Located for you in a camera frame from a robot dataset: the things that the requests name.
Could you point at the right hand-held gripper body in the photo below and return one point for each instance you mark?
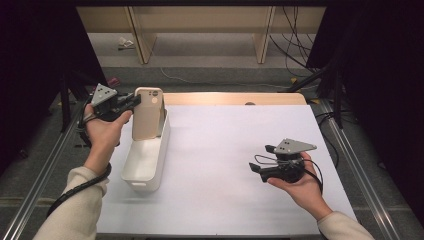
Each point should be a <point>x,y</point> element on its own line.
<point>293,146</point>

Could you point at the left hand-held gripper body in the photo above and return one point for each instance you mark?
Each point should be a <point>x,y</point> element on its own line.
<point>104,95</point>

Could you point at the beige phone case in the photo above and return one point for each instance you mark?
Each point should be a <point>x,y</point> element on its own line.
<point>146,116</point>

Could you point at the white plastic storage bin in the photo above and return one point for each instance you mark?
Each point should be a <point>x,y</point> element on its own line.
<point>143,163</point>

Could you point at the person's left hand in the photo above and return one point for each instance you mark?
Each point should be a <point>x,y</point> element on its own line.
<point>103,136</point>

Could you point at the person's right hand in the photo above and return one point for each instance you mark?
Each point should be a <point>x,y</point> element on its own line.
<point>305,195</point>

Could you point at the small pink object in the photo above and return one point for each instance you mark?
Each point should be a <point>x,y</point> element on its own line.
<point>114,82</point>

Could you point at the white table cover sheet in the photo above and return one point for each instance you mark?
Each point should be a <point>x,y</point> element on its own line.
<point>233,150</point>

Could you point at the crumpled white paper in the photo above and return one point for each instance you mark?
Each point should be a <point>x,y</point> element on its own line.
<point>125,42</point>

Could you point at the black curtain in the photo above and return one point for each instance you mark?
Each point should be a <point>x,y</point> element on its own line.
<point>33,66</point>
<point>383,83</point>

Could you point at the light wooden shelf unit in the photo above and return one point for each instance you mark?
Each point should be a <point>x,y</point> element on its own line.
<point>200,20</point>

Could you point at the aluminium floor rail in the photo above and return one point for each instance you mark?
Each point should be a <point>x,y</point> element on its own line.
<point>35,186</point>
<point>363,180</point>

